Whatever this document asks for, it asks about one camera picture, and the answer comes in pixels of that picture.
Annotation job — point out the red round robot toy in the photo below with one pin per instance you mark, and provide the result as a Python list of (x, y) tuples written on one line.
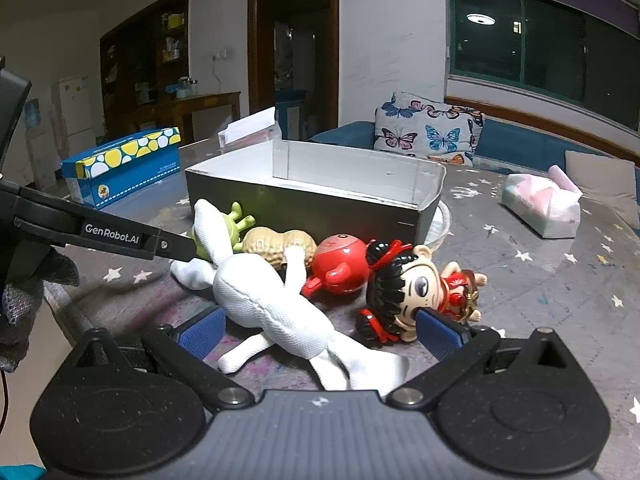
[(338, 266)]

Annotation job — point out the white plush rabbit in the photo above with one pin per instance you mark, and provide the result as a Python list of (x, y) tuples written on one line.
[(253, 295)]

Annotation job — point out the wooden side table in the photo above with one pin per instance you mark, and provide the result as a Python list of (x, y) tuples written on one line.
[(179, 112)]

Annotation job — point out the blue sofa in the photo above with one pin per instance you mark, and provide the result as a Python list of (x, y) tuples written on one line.
[(503, 147)]

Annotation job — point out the green alien toy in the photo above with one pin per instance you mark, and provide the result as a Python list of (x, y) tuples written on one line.
[(230, 229)]

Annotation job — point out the dark window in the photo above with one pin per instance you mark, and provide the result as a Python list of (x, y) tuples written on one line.
[(551, 49)]

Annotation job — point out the white refrigerator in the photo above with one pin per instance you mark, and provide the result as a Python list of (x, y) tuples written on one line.
[(74, 101)]

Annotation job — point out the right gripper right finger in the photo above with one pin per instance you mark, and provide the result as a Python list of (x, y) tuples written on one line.
[(460, 353)]

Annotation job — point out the tan peanut toy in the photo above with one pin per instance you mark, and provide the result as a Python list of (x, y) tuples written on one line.
[(271, 244)]

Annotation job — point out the clear box with paper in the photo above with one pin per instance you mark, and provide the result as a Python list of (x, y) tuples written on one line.
[(252, 129)]

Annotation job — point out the black-haired doll figure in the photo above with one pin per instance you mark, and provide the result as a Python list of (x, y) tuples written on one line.
[(405, 280)]

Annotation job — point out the pastel tissue pack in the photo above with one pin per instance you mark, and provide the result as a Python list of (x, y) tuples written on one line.
[(548, 204)]

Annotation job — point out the grey star tablecloth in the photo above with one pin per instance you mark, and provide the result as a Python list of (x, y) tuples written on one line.
[(586, 289)]

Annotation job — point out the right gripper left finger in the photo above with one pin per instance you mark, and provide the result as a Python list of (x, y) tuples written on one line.
[(181, 351)]

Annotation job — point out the grey cushion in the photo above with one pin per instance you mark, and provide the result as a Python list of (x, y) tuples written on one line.
[(607, 180)]

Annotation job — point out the dark wooden bookshelf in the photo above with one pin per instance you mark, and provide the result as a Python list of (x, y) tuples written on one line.
[(140, 59)]

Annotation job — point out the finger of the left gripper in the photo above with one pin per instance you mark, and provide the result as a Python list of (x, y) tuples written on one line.
[(49, 220)]

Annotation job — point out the grey gloved hand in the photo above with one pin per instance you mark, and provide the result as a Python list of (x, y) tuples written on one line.
[(23, 295)]

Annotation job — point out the blue yellow tissue box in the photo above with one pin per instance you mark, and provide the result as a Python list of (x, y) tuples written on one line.
[(108, 173)]

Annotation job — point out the grey white storage box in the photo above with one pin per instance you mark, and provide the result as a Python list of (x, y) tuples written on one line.
[(324, 189)]

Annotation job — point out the dark wooden door frame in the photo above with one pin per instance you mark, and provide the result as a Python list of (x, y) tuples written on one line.
[(292, 46)]

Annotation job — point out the butterfly print pillow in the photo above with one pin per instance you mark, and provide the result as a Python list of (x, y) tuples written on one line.
[(415, 126)]

